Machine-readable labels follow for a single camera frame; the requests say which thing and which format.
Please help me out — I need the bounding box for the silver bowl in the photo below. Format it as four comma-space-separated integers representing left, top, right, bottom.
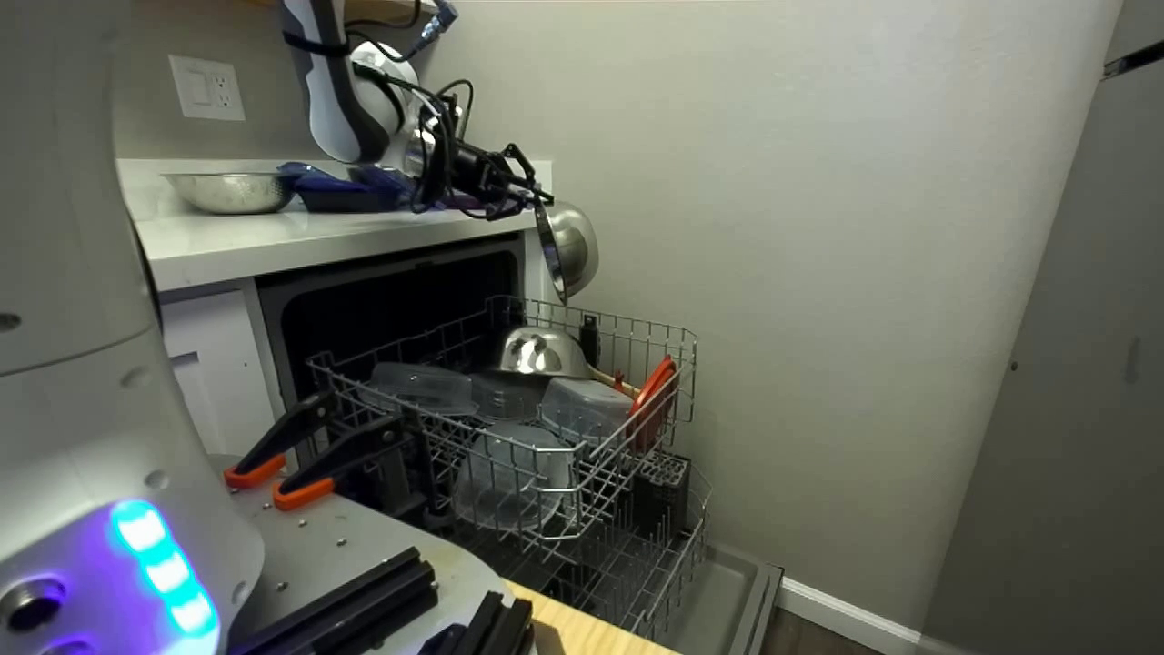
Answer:
500, 327, 585, 380
534, 203, 599, 301

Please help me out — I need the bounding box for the lower dishwasher rack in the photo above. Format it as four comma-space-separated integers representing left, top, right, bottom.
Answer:
485, 455, 701, 644

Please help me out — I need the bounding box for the large metal colander bowl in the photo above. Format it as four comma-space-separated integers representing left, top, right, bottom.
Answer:
170, 171, 293, 213

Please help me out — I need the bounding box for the white wire dishwasher rack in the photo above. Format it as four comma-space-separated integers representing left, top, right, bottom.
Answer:
311, 297, 689, 545

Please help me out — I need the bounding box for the white wall outlet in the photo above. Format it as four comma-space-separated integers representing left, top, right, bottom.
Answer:
170, 55, 243, 125

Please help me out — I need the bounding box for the robot base with light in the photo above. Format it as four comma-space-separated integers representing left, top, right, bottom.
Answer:
0, 0, 523, 655

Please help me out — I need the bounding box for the dark blue plate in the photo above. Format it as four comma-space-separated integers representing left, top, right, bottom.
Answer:
279, 162, 410, 213

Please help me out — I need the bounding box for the black rail on base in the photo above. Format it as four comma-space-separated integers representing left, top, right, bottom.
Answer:
226, 545, 438, 655

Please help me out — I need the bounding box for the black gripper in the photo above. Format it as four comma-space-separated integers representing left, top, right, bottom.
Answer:
425, 141, 540, 223

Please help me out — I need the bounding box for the silver bowl in rack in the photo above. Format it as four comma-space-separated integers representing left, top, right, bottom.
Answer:
500, 327, 585, 380

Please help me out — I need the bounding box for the wooden utensil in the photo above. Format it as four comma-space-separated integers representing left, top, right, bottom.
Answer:
585, 365, 642, 398

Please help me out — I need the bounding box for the orange handled clamp right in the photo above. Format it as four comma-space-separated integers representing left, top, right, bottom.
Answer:
272, 418, 404, 513

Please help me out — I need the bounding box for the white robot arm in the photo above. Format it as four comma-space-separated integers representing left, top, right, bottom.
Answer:
278, 0, 553, 223

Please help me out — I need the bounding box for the orange handled clamp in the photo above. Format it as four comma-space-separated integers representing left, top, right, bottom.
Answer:
224, 394, 331, 492
272, 418, 404, 513

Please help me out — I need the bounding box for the orange handled clamp left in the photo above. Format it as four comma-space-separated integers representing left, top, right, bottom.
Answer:
224, 394, 331, 492

